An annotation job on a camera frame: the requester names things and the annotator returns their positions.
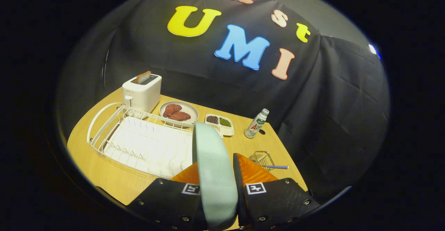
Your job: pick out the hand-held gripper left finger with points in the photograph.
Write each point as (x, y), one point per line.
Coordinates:
(167, 203)

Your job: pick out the brown toast slice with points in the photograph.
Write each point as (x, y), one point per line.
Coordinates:
(143, 77)

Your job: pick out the white toaster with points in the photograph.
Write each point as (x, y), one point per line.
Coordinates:
(142, 95)

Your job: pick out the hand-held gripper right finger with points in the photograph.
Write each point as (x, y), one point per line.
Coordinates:
(274, 203)

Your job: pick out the black backdrop cloth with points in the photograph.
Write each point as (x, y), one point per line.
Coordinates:
(330, 102)

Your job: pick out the pale green plate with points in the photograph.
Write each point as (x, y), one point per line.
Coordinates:
(215, 175)

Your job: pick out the grey plate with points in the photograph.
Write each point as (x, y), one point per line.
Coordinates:
(191, 111)

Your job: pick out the white divided tray with beans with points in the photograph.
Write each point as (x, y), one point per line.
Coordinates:
(227, 129)

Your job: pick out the white drink bottle, green label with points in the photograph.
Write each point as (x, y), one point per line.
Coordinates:
(255, 125)

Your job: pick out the red meat patty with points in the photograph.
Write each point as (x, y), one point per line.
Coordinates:
(180, 116)
(172, 109)

